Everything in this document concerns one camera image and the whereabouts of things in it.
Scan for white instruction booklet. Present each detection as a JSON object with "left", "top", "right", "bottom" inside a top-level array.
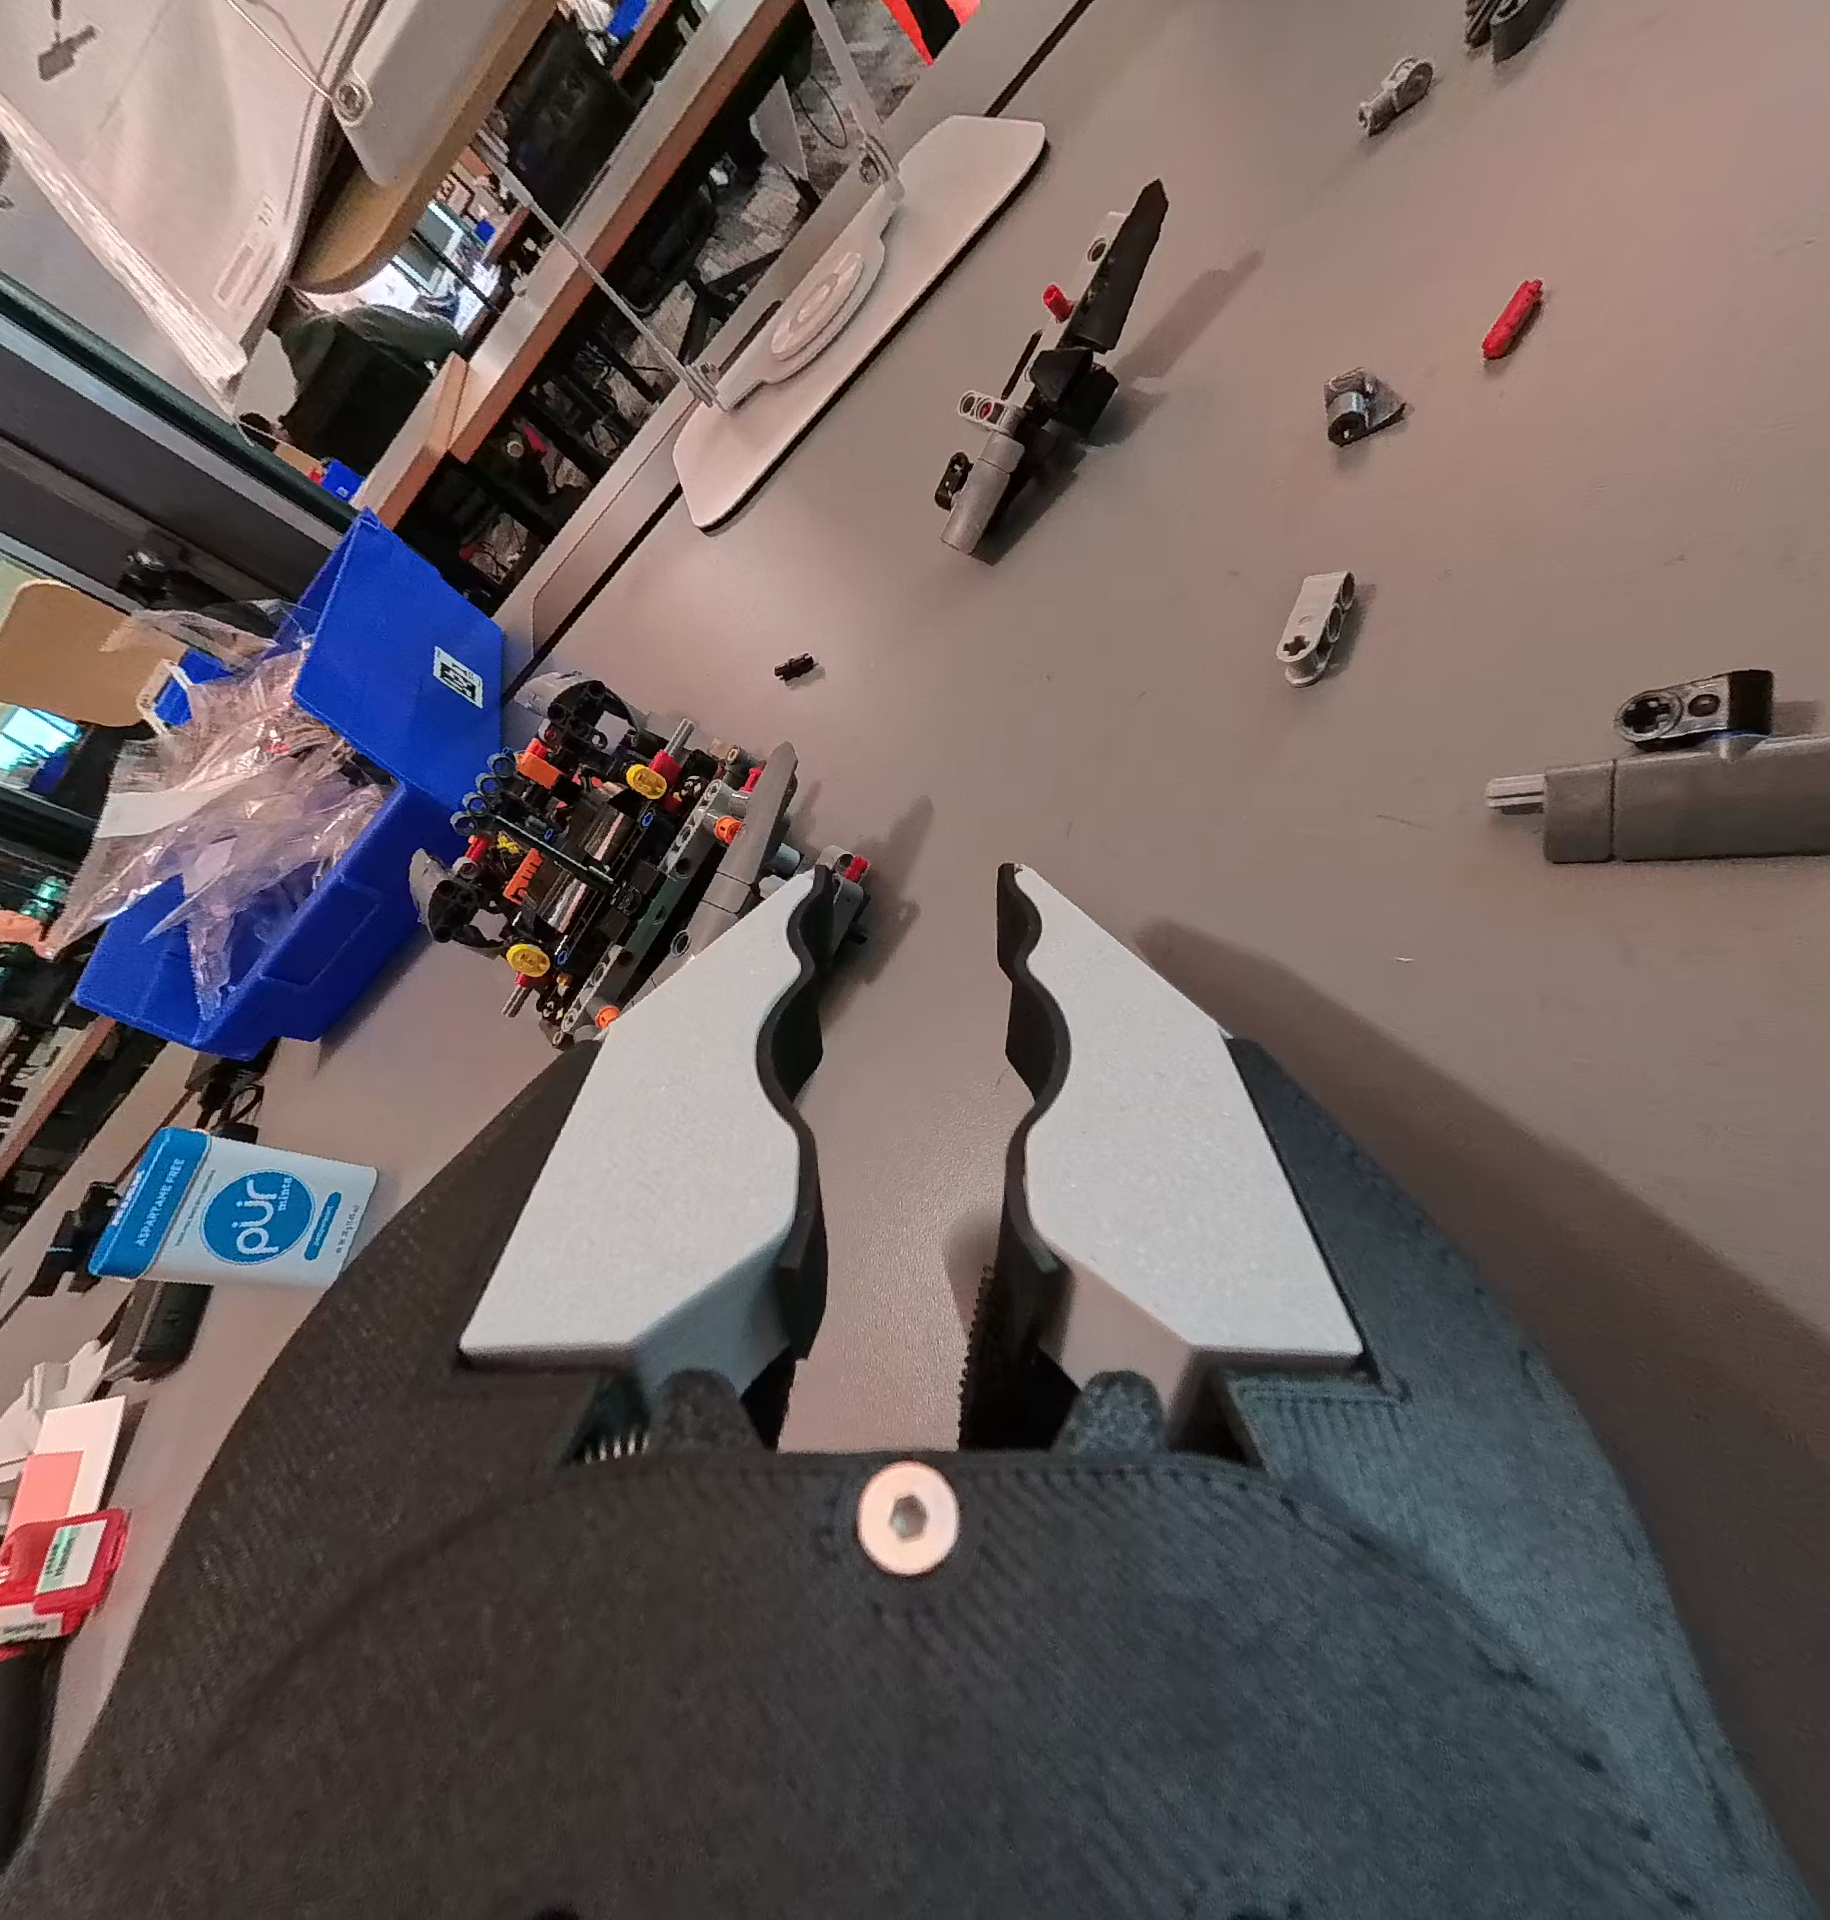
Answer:
[{"left": 0, "top": 0, "right": 393, "bottom": 397}]

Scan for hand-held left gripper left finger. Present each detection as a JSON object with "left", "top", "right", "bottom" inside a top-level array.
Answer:
[{"left": 458, "top": 866, "right": 834, "bottom": 1450}]

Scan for red white paper packaging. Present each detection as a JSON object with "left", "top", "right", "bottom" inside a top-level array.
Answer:
[{"left": 0, "top": 1356, "right": 134, "bottom": 1652}]

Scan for black bracket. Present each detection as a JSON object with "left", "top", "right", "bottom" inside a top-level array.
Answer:
[{"left": 30, "top": 1183, "right": 127, "bottom": 1301}]

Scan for blue bin with square tag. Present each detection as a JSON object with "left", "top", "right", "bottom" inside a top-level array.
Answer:
[{"left": 73, "top": 511, "right": 511, "bottom": 1061}]

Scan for lego car chassis model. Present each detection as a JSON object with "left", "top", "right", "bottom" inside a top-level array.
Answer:
[{"left": 408, "top": 675, "right": 877, "bottom": 1048}]

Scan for tan wooden stand board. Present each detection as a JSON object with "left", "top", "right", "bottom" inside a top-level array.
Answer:
[{"left": 292, "top": 0, "right": 560, "bottom": 298}]

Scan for white blue gum packet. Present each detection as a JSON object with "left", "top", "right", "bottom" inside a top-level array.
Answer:
[{"left": 87, "top": 1128, "right": 381, "bottom": 1291}]

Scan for black grey lego wing assembly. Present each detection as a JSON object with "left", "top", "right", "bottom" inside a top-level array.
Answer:
[{"left": 937, "top": 180, "right": 1171, "bottom": 553}]

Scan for light grey lego beam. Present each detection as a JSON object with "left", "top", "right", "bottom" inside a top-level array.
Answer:
[{"left": 1274, "top": 570, "right": 1361, "bottom": 688}]

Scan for red triangular floor object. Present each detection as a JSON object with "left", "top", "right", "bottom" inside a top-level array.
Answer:
[{"left": 877, "top": 0, "right": 997, "bottom": 67}]

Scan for white stand base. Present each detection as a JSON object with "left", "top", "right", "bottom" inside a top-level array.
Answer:
[{"left": 672, "top": 116, "right": 1051, "bottom": 534}]

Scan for grey axle connector lego assembly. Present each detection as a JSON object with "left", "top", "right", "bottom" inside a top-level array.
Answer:
[{"left": 1485, "top": 667, "right": 1830, "bottom": 866}]

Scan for clear plastic bags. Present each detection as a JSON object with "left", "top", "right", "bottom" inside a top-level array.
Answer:
[{"left": 60, "top": 600, "right": 396, "bottom": 1022}]

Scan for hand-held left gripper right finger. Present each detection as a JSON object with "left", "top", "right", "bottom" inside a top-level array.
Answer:
[{"left": 990, "top": 862, "right": 1370, "bottom": 1450}]

